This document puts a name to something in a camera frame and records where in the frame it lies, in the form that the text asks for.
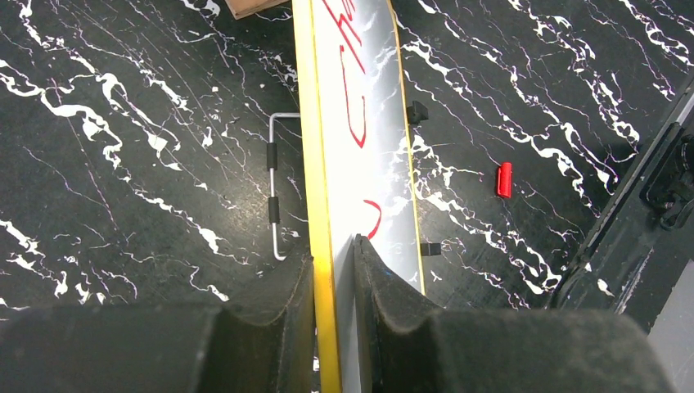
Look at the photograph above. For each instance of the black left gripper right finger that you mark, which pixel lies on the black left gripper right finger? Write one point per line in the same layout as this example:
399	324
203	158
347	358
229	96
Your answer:
407	343

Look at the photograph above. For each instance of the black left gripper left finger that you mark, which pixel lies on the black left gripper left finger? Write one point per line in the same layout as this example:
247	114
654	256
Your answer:
261	342

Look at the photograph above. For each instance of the yellow-framed whiteboard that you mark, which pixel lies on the yellow-framed whiteboard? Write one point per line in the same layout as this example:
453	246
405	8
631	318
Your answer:
357	164

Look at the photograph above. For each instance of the red marker cap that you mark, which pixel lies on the red marker cap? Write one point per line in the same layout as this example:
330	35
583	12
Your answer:
504	183

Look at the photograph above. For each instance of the wooden board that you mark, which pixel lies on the wooden board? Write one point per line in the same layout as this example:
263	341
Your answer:
242	8

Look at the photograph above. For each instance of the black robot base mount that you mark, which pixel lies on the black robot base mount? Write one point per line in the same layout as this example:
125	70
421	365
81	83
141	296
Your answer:
637	250

